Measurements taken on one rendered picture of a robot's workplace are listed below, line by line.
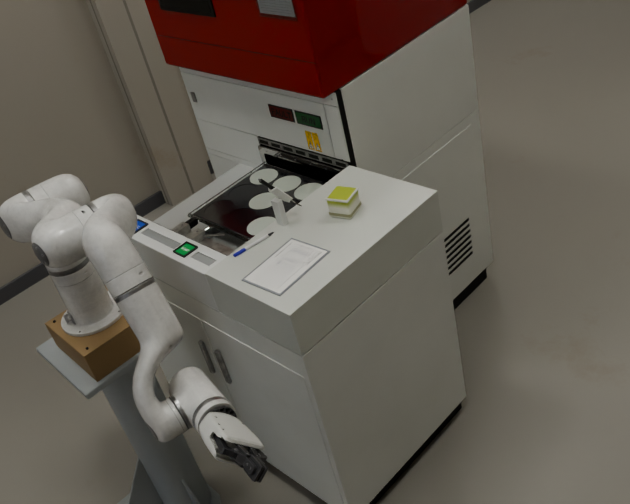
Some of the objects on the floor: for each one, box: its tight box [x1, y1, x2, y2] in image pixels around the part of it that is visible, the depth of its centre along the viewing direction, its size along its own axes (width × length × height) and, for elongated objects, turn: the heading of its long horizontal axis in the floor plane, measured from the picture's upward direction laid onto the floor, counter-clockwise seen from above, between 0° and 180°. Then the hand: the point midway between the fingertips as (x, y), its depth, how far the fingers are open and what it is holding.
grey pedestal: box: [36, 338, 221, 504], centre depth 245 cm, size 51×44×82 cm
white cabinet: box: [137, 231, 466, 504], centre depth 272 cm, size 64×96×82 cm, turn 62°
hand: (255, 468), depth 139 cm, fingers closed
